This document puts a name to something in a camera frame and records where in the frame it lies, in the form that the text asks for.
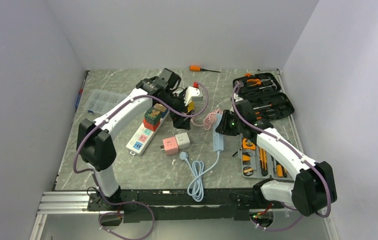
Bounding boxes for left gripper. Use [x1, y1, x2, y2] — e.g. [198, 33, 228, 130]
[159, 89, 195, 130]

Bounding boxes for blue power strip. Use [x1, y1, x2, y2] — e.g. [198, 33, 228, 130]
[212, 113, 224, 152]

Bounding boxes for black tool case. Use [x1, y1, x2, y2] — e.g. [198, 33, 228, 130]
[232, 72, 295, 121]

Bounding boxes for grey tool tray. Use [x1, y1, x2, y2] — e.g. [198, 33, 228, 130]
[237, 137, 293, 181]

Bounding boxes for pink cube plug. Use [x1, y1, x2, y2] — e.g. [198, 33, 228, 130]
[160, 136, 179, 156]

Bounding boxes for white power strip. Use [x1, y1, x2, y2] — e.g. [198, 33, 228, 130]
[126, 114, 169, 156]

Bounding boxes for clear screw box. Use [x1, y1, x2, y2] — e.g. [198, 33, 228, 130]
[84, 89, 127, 115]

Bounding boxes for light blue cable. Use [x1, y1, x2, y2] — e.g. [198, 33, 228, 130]
[179, 150, 221, 203]

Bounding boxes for white cube plug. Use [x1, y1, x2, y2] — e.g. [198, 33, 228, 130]
[175, 132, 191, 150]

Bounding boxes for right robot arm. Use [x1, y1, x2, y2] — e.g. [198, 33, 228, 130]
[216, 100, 337, 218]

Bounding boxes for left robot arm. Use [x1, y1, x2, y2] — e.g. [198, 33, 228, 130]
[73, 68, 208, 210]

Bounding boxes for beige cube plug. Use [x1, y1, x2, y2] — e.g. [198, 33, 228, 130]
[154, 103, 167, 113]

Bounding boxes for blue cube plug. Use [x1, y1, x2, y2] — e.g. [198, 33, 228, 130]
[161, 109, 169, 119]

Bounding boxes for green cube plug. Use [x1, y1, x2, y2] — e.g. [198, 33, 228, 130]
[144, 107, 162, 126]

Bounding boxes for yellow cube plug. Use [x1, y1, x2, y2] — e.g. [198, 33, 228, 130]
[187, 101, 194, 113]

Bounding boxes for red cube plug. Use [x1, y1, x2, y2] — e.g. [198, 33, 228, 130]
[143, 119, 161, 132]

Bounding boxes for orange screwdriver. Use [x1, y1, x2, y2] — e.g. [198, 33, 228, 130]
[189, 65, 221, 73]

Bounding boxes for blue pen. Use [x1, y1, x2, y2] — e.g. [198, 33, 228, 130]
[75, 80, 86, 110]

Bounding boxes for pink coiled cable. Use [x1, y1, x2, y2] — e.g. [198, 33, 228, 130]
[190, 108, 223, 131]

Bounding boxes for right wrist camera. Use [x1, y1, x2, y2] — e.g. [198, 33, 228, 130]
[233, 93, 243, 102]

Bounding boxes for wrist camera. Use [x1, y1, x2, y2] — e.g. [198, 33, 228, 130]
[184, 82, 204, 106]
[233, 93, 243, 102]

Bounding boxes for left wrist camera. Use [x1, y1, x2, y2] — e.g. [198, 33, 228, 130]
[184, 82, 204, 106]

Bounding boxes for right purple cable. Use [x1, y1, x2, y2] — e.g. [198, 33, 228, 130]
[231, 82, 332, 232]

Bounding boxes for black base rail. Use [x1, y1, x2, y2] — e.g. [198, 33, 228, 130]
[87, 188, 283, 223]

